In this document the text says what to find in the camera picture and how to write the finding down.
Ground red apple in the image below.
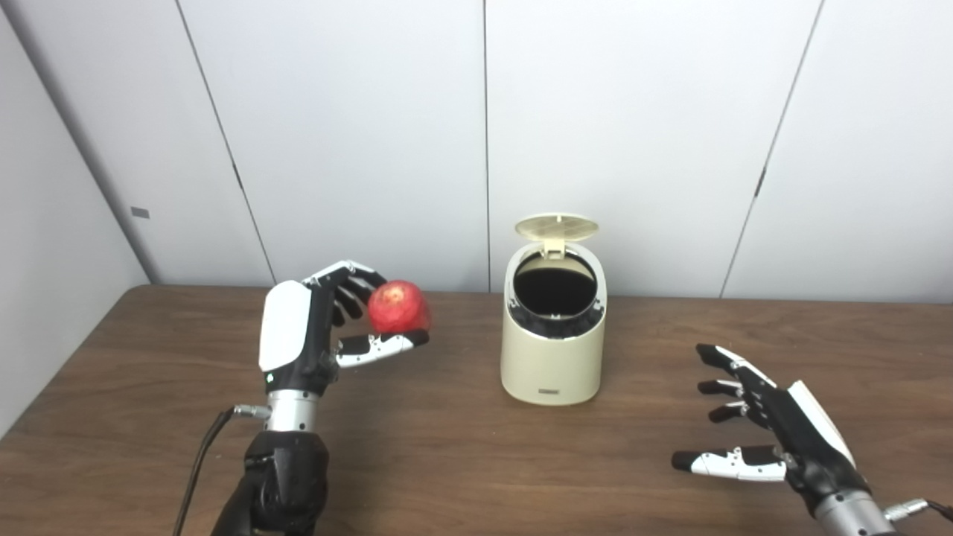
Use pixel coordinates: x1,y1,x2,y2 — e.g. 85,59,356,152
368,280,433,335

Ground cream round bin lid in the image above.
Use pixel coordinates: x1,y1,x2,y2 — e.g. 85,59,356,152
514,214,601,260

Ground cream-colored bin body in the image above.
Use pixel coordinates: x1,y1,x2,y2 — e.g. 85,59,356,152
500,242,608,407

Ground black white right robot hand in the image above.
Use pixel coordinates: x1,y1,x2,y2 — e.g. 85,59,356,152
671,343,873,515

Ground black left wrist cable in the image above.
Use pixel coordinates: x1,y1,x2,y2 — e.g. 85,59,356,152
172,403,272,536

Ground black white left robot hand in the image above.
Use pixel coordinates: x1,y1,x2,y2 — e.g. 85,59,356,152
258,260,431,398

